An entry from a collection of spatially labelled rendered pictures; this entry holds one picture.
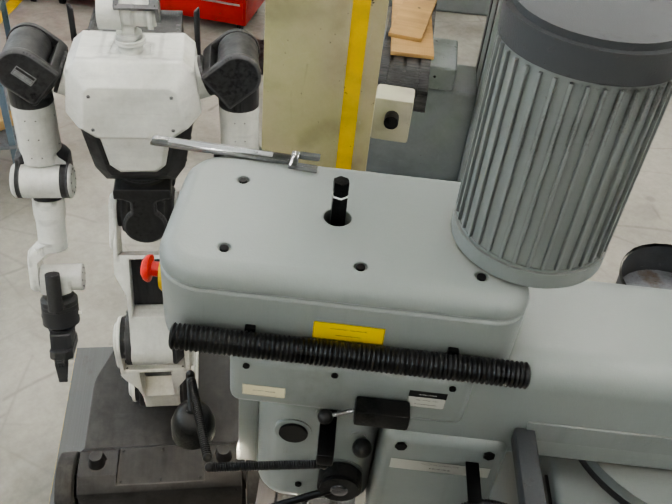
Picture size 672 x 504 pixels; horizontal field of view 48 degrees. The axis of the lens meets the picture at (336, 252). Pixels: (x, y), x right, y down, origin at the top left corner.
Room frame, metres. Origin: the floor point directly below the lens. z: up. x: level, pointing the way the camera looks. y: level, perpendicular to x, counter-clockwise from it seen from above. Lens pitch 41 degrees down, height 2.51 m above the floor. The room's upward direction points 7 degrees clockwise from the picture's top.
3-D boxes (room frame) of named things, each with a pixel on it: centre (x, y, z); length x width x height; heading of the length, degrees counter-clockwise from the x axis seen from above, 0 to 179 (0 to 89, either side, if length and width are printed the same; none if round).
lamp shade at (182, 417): (0.75, 0.20, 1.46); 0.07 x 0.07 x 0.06
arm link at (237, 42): (1.50, 0.26, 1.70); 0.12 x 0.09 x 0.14; 10
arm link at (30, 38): (1.42, 0.69, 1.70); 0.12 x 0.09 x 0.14; 12
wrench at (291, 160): (0.91, 0.16, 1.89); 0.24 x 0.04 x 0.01; 87
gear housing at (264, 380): (0.79, -0.04, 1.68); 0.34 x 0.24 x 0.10; 90
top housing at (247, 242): (0.79, -0.01, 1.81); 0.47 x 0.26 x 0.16; 90
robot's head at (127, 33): (1.42, 0.47, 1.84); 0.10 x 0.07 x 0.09; 101
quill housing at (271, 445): (0.79, 0.00, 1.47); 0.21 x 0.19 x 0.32; 0
